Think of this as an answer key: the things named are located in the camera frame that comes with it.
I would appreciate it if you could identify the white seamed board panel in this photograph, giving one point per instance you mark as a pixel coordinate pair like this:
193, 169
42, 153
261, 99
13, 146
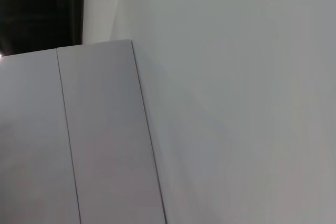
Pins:
105, 129

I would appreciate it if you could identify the black curtain backdrop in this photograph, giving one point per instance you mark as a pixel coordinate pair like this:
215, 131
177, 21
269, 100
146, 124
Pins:
39, 9

